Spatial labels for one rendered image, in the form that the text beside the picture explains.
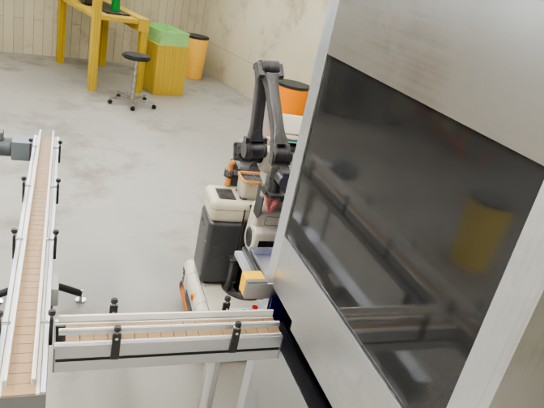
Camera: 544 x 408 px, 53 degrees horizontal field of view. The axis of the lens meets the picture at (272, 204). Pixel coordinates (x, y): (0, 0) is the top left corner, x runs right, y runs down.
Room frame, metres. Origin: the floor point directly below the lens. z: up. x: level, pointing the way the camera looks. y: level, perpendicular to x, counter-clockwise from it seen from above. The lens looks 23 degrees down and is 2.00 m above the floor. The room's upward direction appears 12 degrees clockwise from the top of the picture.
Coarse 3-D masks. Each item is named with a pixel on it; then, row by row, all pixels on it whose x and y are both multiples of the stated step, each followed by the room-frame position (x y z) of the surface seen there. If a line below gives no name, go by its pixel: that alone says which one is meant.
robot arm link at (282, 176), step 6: (270, 156) 2.05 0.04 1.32; (270, 162) 2.04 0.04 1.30; (288, 162) 2.07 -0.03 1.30; (282, 168) 2.01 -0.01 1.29; (288, 168) 2.02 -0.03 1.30; (276, 174) 2.01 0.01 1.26; (282, 174) 1.98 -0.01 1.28; (288, 174) 1.98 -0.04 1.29; (276, 180) 2.00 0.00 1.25; (282, 180) 1.97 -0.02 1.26; (282, 186) 1.97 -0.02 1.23
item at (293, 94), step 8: (288, 80) 7.05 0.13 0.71; (280, 88) 6.76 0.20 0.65; (288, 88) 6.72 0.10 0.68; (296, 88) 6.70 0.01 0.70; (304, 88) 6.76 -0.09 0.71; (280, 96) 6.75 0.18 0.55; (288, 96) 6.71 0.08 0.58; (296, 96) 6.72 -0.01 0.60; (304, 96) 6.79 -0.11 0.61; (288, 104) 6.71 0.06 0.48; (296, 104) 6.73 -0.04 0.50; (304, 104) 6.84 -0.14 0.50; (288, 112) 6.72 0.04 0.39; (296, 112) 6.75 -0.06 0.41
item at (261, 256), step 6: (252, 252) 2.00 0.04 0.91; (258, 252) 2.05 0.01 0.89; (264, 252) 2.06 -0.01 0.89; (270, 252) 2.07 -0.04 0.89; (258, 258) 2.01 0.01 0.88; (264, 258) 2.02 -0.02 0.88; (258, 264) 1.91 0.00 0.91; (264, 264) 1.98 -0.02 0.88; (264, 270) 1.92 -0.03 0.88; (264, 276) 1.84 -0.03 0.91
